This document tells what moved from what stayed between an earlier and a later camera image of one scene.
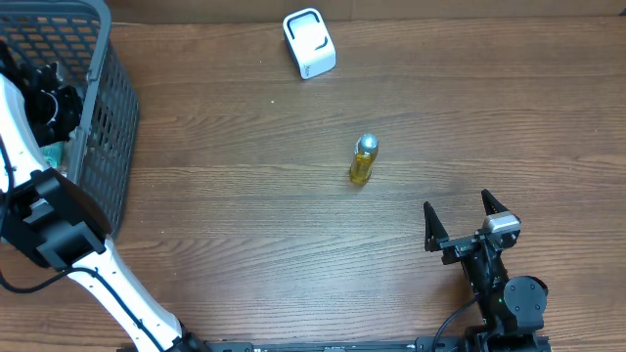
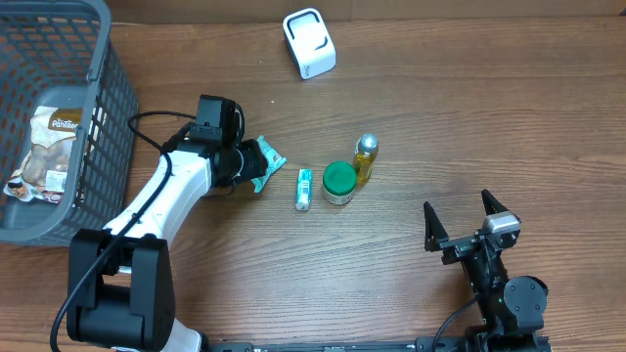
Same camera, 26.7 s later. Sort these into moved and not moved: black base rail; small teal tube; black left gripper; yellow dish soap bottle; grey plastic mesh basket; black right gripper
Moved: small teal tube; black left gripper
Not moved: grey plastic mesh basket; yellow dish soap bottle; black right gripper; black base rail
